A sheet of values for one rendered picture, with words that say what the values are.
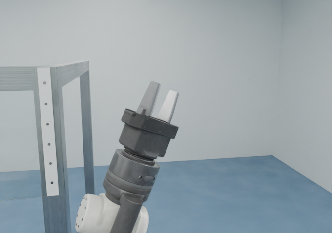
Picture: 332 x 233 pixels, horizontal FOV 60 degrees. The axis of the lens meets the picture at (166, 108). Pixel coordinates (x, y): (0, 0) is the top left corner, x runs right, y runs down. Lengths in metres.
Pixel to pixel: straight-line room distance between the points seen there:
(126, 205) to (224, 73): 4.18
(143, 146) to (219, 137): 4.26
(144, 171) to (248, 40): 4.32
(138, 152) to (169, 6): 3.97
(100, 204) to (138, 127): 0.15
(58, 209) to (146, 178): 0.42
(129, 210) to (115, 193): 0.04
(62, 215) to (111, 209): 0.37
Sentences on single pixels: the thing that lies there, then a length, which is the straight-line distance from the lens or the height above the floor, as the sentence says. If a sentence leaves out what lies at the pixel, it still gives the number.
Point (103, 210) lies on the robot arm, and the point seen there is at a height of 1.39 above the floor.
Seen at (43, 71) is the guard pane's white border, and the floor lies 1.61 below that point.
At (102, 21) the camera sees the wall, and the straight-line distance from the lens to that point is 4.31.
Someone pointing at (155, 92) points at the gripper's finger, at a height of 1.59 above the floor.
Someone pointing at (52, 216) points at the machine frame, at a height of 1.22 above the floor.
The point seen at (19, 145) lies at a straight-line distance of 0.82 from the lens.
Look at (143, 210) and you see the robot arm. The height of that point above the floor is 1.37.
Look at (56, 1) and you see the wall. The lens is 4.41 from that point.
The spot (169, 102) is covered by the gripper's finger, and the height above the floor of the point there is 1.56.
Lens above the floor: 1.65
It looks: 10 degrees down
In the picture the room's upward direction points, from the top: straight up
